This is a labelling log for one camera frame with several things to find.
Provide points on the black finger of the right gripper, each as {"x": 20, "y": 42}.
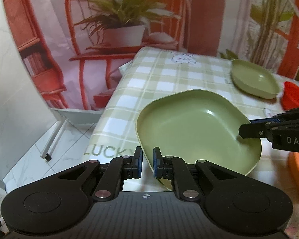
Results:
{"x": 256, "y": 128}

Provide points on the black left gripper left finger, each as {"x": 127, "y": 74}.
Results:
{"x": 60, "y": 201}

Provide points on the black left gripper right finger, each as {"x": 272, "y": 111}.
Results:
{"x": 226, "y": 203}

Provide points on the red plastic bowl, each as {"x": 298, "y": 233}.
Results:
{"x": 290, "y": 97}

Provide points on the large green plate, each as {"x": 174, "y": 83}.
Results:
{"x": 197, "y": 125}

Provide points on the small green plate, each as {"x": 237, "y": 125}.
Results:
{"x": 254, "y": 79}

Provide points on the white board on stand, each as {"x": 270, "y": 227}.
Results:
{"x": 24, "y": 116}

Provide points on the checkered rabbit tablecloth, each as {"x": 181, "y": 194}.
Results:
{"x": 153, "y": 74}

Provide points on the printed chair backdrop curtain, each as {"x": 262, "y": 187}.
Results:
{"x": 73, "y": 49}

